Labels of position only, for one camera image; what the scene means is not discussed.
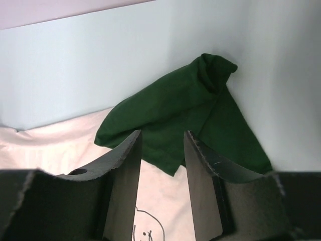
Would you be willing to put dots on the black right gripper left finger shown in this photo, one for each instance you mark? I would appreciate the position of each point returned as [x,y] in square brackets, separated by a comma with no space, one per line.
[94,202]

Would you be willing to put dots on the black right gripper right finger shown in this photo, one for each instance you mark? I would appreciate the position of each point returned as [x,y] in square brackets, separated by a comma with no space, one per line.
[230,202]

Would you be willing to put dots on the cream and green t-shirt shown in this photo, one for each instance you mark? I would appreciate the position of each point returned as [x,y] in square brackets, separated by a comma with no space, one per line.
[192,98]

